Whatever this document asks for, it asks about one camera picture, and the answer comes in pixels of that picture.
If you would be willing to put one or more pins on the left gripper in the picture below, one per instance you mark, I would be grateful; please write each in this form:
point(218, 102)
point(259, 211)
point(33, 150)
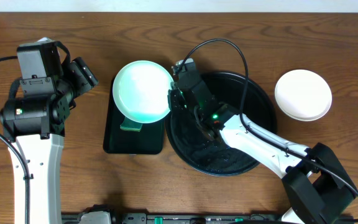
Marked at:
point(84, 73)

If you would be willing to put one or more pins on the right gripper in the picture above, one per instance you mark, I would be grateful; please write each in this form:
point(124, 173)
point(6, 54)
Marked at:
point(176, 92)

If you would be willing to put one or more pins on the light green plate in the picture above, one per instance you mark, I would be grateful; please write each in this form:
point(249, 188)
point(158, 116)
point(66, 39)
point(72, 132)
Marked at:
point(140, 91)

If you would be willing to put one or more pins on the green sponge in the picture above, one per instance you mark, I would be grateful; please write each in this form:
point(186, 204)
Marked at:
point(130, 125)

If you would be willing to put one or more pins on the white plate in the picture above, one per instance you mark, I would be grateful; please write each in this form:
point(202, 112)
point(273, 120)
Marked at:
point(303, 95)

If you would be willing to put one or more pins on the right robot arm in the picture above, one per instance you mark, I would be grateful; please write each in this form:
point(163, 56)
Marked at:
point(223, 124)

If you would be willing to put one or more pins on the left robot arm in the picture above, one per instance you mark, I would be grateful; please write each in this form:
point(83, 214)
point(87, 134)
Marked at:
point(33, 121)

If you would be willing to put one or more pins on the black round tray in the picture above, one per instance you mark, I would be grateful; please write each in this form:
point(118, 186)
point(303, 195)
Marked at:
point(214, 157)

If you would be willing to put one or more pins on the black rectangular tray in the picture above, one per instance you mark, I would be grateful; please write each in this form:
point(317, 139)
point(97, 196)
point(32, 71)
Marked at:
point(149, 140)

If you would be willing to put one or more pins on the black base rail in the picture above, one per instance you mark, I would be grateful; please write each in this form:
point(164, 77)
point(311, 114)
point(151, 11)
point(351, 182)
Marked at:
point(106, 214)

